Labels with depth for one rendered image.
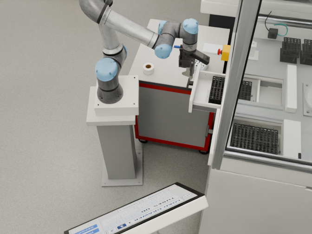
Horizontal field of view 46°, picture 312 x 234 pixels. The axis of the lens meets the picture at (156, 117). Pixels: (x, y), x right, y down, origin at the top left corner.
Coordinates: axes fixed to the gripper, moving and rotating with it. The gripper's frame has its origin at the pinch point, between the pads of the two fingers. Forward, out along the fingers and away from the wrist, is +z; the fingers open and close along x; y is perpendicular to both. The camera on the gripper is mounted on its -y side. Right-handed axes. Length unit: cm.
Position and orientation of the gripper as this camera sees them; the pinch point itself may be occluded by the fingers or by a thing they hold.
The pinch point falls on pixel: (192, 75)
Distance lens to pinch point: 204.0
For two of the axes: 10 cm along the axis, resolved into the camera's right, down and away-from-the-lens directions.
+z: 0.4, 6.3, 7.8
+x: -2.2, 7.6, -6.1
